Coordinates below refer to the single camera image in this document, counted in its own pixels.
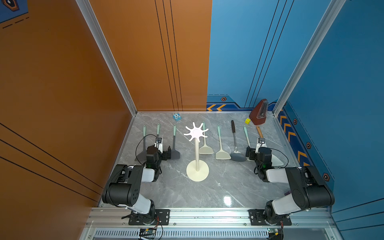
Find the right green circuit board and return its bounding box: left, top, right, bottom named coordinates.
left=267, top=229, right=284, bottom=240

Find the green circuit board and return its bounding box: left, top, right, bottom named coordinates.
left=267, top=229, right=284, bottom=240
left=139, top=228, right=157, bottom=238

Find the small blue owl toy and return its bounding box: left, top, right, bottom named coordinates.
left=172, top=113, right=182, bottom=122

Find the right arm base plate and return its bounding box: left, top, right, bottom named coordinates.
left=248, top=209, right=292, bottom=227

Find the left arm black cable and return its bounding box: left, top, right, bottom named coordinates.
left=134, top=134, right=158, bottom=167

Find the white utensil rack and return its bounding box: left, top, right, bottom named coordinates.
left=184, top=122, right=209, bottom=182

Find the mint handle white spatula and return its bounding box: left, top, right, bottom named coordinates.
left=243, top=126, right=251, bottom=147

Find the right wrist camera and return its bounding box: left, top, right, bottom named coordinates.
left=255, top=138, right=266, bottom=153

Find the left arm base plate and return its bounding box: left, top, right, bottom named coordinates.
left=127, top=209, right=171, bottom=226

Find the dark red metronome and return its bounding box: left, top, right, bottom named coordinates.
left=249, top=99, right=268, bottom=126

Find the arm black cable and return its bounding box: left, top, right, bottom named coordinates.
left=134, top=134, right=158, bottom=167
left=271, top=147, right=290, bottom=169

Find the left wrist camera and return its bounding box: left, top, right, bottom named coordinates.
left=155, top=136, right=163, bottom=153

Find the wooden handle white spatula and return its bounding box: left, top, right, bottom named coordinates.
left=257, top=126, right=284, bottom=167

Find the aluminium front rail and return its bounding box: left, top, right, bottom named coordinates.
left=85, top=208, right=336, bottom=229

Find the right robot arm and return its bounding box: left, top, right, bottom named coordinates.
left=246, top=147, right=335, bottom=226

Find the left green circuit board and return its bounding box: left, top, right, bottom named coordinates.
left=139, top=228, right=157, bottom=238

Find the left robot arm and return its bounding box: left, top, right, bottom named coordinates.
left=102, top=145, right=172, bottom=225

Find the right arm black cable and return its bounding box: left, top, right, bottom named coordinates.
left=271, top=147, right=290, bottom=169

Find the mint handle grey spatula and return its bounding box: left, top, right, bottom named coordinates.
left=135, top=125, right=147, bottom=165

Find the black handle metal utensil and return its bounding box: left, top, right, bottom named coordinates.
left=230, top=120, right=246, bottom=162

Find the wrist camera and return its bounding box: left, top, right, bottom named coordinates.
left=255, top=138, right=266, bottom=153
left=155, top=136, right=163, bottom=153

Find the mint handle cream turner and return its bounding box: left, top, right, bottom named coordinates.
left=215, top=125, right=231, bottom=160

